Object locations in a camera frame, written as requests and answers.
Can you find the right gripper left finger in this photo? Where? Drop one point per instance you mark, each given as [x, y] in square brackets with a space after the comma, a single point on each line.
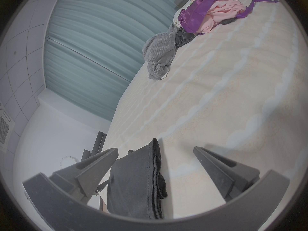
[93, 169]

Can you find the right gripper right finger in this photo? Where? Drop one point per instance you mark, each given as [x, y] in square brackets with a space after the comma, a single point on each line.
[216, 172]

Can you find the black T-shirt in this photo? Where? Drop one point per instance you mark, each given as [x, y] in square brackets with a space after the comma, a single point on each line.
[137, 182]

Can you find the bed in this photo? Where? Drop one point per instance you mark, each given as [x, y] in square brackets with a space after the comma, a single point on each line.
[228, 92]

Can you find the blue-green curtain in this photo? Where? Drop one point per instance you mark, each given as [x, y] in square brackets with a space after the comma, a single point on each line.
[108, 20]
[79, 80]

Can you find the grey garment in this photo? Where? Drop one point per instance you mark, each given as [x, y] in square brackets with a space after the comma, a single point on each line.
[160, 52]

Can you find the black shiny garment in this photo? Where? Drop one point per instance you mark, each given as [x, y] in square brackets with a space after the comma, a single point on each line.
[184, 37]

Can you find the purple satin garment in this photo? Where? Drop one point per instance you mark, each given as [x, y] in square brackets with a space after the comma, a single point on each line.
[197, 13]

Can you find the pink garment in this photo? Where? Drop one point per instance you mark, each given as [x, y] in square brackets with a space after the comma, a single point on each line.
[221, 12]

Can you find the white printed pillow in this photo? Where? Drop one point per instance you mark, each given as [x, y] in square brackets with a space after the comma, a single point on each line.
[190, 5]

